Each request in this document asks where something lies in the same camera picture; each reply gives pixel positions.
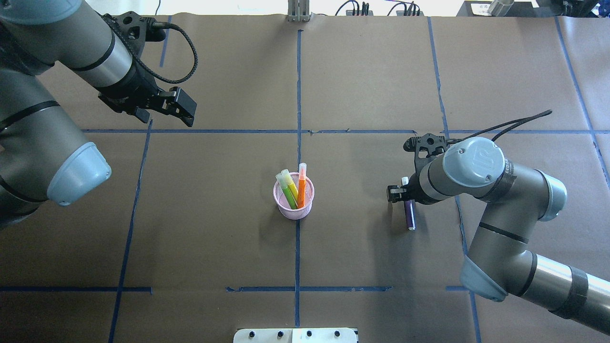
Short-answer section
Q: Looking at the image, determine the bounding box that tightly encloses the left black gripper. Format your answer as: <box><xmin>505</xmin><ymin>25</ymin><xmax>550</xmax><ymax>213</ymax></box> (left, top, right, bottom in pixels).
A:
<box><xmin>98</xmin><ymin>61</ymin><xmax>197</xmax><ymax>128</ymax></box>

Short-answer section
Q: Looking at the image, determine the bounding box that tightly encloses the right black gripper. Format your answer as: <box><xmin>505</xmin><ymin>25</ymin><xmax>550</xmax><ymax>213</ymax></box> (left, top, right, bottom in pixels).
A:
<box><xmin>387</xmin><ymin>173</ymin><xmax>432</xmax><ymax>205</ymax></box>

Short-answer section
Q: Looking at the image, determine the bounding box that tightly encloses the purple highlighter pen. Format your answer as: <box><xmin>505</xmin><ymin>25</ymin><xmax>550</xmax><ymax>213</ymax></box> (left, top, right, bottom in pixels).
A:
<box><xmin>401</xmin><ymin>176</ymin><xmax>416</xmax><ymax>232</ymax></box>

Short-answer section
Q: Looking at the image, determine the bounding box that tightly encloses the orange highlighter pen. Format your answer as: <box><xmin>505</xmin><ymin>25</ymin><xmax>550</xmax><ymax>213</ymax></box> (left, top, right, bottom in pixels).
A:
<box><xmin>297</xmin><ymin>163</ymin><xmax>307</xmax><ymax>209</ymax></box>

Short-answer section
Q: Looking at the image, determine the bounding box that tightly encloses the yellow highlighter pen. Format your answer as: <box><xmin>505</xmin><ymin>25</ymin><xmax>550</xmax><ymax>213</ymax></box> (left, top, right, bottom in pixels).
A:
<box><xmin>281</xmin><ymin>169</ymin><xmax>298</xmax><ymax>202</ymax></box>

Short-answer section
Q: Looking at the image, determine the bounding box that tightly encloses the green highlighter pen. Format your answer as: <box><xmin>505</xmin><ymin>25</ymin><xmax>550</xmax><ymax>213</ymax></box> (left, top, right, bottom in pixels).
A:
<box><xmin>276</xmin><ymin>173</ymin><xmax>298</xmax><ymax>209</ymax></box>

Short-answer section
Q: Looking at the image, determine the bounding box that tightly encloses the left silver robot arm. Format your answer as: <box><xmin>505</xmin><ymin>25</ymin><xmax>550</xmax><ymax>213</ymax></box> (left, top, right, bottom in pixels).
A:
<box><xmin>0</xmin><ymin>0</ymin><xmax>198</xmax><ymax>227</ymax></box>

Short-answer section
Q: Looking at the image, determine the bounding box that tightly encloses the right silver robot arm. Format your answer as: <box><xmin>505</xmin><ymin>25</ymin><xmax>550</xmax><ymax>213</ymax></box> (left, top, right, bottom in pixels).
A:
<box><xmin>387</xmin><ymin>134</ymin><xmax>610</xmax><ymax>334</ymax></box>

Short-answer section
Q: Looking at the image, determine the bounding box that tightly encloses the pink mesh pen holder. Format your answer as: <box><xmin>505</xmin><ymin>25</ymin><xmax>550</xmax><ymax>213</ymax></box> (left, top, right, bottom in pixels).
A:
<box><xmin>273</xmin><ymin>173</ymin><xmax>315</xmax><ymax>220</ymax></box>

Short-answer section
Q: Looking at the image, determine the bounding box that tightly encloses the black box under cup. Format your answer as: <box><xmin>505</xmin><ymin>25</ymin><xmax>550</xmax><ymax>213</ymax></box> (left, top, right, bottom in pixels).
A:
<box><xmin>456</xmin><ymin>0</ymin><xmax>540</xmax><ymax>18</ymax></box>

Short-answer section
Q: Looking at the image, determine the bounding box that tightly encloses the small steel cup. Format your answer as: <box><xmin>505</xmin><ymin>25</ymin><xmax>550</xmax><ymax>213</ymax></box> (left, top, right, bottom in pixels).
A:
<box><xmin>487</xmin><ymin>0</ymin><xmax>515</xmax><ymax>17</ymax></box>

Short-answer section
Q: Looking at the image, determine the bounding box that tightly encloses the black office chair part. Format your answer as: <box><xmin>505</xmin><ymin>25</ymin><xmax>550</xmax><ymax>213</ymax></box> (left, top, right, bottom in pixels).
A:
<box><xmin>535</xmin><ymin>0</ymin><xmax>609</xmax><ymax>18</ymax></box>

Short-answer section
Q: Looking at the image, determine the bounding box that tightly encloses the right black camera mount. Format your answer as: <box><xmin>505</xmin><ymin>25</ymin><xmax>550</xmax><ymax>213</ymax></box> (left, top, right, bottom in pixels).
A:
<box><xmin>403</xmin><ymin>133</ymin><xmax>460</xmax><ymax>175</ymax></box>

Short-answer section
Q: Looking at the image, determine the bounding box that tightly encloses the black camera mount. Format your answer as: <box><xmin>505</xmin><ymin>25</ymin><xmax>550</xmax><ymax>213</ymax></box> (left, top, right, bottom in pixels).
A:
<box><xmin>403</xmin><ymin>133</ymin><xmax>460</xmax><ymax>175</ymax></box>
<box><xmin>101</xmin><ymin>11</ymin><xmax>169</xmax><ymax>58</ymax></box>

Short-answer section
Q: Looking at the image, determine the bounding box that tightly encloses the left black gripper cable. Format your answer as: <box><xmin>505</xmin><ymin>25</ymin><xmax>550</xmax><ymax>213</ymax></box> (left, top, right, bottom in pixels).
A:
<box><xmin>119</xmin><ymin>21</ymin><xmax>199</xmax><ymax>85</ymax></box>

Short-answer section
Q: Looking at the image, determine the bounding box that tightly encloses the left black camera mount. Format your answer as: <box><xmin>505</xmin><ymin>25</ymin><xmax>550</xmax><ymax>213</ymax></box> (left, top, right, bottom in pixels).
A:
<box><xmin>101</xmin><ymin>11</ymin><xmax>169</xmax><ymax>58</ymax></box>

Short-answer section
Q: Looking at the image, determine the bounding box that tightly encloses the aluminium frame post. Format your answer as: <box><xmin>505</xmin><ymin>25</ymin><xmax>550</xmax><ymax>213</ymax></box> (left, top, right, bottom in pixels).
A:
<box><xmin>286</xmin><ymin>0</ymin><xmax>311</xmax><ymax>22</ymax></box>

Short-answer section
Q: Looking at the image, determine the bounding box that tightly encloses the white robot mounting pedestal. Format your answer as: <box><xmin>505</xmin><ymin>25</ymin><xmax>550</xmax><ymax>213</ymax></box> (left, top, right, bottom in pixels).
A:
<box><xmin>233</xmin><ymin>327</ymin><xmax>359</xmax><ymax>343</ymax></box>

